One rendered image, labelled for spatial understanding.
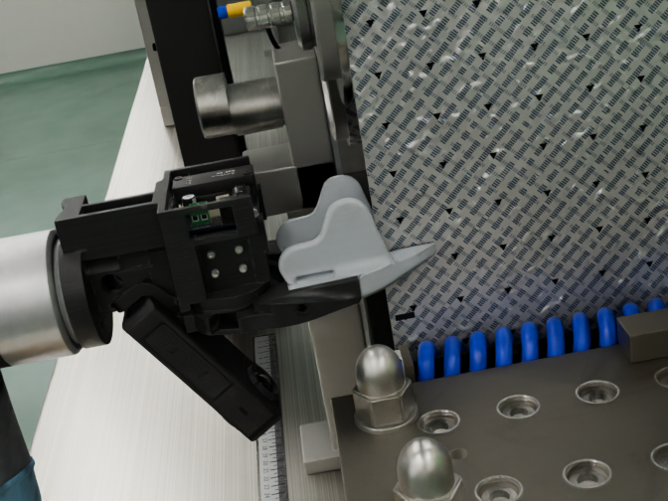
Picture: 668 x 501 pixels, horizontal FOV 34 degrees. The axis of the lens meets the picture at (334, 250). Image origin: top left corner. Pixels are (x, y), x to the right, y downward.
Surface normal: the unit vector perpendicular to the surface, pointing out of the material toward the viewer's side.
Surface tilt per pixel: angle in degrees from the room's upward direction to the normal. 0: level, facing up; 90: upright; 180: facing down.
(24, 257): 26
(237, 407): 88
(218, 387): 88
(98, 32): 90
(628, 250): 90
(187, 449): 0
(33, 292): 61
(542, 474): 0
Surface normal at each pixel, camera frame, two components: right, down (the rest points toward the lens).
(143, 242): 0.08, 0.40
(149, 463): -0.16, -0.90
